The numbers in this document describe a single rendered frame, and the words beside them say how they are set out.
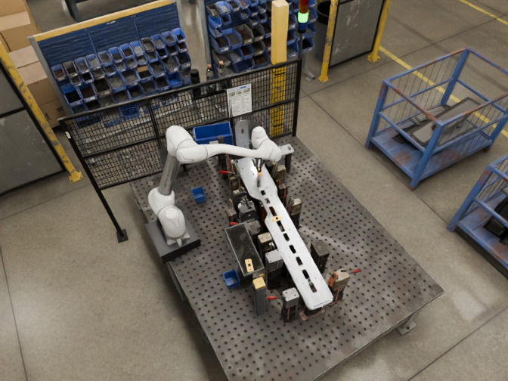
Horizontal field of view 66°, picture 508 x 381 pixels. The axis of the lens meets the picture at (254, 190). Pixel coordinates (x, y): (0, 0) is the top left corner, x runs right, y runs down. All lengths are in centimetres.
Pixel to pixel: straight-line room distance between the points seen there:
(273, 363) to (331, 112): 346
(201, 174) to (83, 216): 151
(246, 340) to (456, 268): 224
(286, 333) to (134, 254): 187
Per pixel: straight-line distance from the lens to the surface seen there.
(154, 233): 313
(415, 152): 477
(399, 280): 314
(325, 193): 344
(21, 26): 641
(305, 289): 262
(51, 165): 477
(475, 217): 442
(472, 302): 409
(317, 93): 558
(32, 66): 547
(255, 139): 283
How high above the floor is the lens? 337
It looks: 51 degrees down
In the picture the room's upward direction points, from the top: 2 degrees counter-clockwise
